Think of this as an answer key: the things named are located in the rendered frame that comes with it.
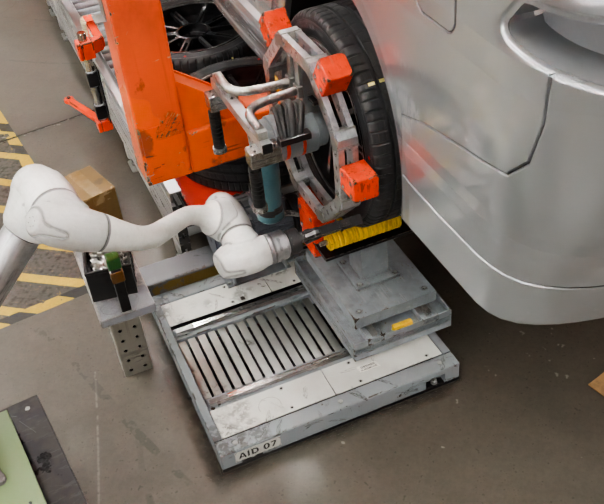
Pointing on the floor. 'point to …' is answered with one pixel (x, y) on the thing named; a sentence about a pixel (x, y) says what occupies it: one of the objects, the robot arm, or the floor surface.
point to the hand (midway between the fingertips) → (350, 222)
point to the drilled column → (131, 346)
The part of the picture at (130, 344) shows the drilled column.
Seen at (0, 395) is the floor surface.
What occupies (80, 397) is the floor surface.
